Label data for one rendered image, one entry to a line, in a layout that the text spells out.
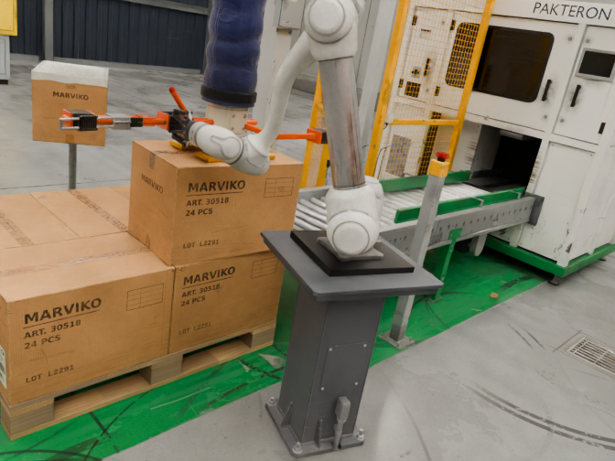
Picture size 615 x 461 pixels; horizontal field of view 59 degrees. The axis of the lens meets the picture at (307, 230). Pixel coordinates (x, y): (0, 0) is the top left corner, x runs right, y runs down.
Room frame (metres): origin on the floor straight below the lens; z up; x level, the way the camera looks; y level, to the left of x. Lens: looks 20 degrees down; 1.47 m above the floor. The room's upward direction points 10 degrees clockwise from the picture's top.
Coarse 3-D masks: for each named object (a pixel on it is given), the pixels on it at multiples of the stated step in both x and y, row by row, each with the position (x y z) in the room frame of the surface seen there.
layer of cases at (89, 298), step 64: (64, 192) 2.50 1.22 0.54; (128, 192) 2.66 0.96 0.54; (0, 256) 1.73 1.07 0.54; (64, 256) 1.82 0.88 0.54; (128, 256) 1.91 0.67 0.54; (256, 256) 2.19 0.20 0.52; (0, 320) 1.49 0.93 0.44; (64, 320) 1.58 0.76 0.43; (128, 320) 1.75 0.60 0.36; (192, 320) 1.96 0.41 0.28; (256, 320) 2.23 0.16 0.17; (0, 384) 1.51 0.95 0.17; (64, 384) 1.58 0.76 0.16
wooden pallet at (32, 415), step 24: (240, 336) 2.28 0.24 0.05; (264, 336) 2.28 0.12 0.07; (168, 360) 1.89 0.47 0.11; (192, 360) 2.05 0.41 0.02; (216, 360) 2.08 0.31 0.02; (120, 384) 1.81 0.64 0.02; (144, 384) 1.83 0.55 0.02; (24, 408) 1.48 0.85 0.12; (48, 408) 1.53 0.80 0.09; (72, 408) 1.63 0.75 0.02; (96, 408) 1.67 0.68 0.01; (24, 432) 1.48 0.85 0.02
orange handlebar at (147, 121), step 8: (104, 120) 1.83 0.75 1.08; (112, 120) 1.85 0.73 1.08; (144, 120) 1.94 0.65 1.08; (152, 120) 1.96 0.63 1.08; (160, 120) 1.98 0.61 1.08; (200, 120) 2.11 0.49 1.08; (208, 120) 2.14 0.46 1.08; (248, 120) 2.29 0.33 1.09; (248, 128) 2.18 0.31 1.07; (256, 128) 2.14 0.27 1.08; (280, 136) 2.09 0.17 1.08; (288, 136) 2.12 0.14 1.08; (296, 136) 2.15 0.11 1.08; (304, 136) 2.19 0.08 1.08; (312, 136) 2.22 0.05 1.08
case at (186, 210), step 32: (160, 160) 1.98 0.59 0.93; (192, 160) 2.01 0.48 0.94; (288, 160) 2.29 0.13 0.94; (160, 192) 1.96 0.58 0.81; (192, 192) 1.93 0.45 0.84; (224, 192) 2.03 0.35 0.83; (256, 192) 2.13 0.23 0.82; (288, 192) 2.25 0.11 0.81; (128, 224) 2.17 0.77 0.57; (160, 224) 1.95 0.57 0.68; (192, 224) 1.94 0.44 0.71; (224, 224) 2.04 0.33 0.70; (256, 224) 2.15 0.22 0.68; (288, 224) 2.27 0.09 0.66; (160, 256) 1.94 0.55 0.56; (192, 256) 1.95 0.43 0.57; (224, 256) 2.05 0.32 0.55
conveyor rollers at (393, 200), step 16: (384, 192) 3.55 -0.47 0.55; (400, 192) 3.66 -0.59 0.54; (416, 192) 3.70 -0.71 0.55; (448, 192) 3.91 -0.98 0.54; (464, 192) 4.02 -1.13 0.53; (480, 192) 4.05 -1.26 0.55; (304, 208) 2.91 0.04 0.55; (320, 208) 2.95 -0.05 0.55; (384, 208) 3.19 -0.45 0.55; (400, 208) 3.24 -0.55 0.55; (304, 224) 2.64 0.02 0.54; (320, 224) 2.69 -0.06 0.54; (384, 224) 2.86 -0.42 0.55
